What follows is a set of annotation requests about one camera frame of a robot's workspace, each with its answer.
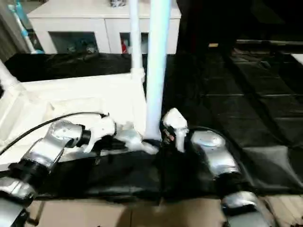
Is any light blue plastic item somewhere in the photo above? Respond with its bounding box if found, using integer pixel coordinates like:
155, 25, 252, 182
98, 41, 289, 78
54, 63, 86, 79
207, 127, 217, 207
9, 1, 44, 53

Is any grey curtain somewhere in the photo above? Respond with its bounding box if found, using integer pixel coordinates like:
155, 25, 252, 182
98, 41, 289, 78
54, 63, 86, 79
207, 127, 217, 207
0, 7, 22, 62

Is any white plastic table leg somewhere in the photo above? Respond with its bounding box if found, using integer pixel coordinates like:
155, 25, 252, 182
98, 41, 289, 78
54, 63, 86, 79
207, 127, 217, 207
0, 59, 23, 94
144, 0, 172, 141
128, 0, 145, 79

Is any black mat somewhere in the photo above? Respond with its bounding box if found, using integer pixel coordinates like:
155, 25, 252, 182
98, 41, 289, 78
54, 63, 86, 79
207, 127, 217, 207
0, 43, 303, 200

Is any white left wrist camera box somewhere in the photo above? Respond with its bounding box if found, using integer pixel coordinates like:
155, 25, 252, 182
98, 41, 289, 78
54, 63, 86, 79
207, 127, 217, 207
83, 113, 117, 154

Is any white cabinet with glass doors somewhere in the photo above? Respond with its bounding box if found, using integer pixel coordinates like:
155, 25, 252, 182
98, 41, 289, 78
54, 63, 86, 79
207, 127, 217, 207
26, 0, 182, 54

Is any white plastic table top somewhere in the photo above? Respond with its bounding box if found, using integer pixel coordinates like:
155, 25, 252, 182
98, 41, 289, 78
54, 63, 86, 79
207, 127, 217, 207
0, 67, 160, 172

